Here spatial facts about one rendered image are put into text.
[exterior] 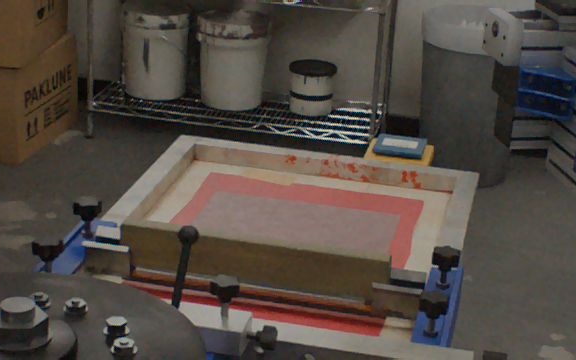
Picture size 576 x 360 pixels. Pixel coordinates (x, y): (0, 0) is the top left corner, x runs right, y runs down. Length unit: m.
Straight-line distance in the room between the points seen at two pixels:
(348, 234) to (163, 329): 1.14
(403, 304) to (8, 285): 0.83
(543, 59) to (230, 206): 0.78
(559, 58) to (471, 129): 2.40
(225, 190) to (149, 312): 1.25
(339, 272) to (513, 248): 2.84
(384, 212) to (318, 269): 0.45
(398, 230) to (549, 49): 0.66
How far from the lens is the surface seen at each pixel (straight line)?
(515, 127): 2.72
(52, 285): 1.15
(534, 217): 4.98
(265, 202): 2.30
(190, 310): 1.62
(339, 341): 1.65
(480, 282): 4.37
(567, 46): 2.70
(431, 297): 1.74
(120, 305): 1.12
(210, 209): 2.25
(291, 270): 1.87
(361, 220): 2.25
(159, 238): 1.91
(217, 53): 5.31
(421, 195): 2.39
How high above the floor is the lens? 1.81
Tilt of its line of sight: 22 degrees down
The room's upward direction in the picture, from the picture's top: 4 degrees clockwise
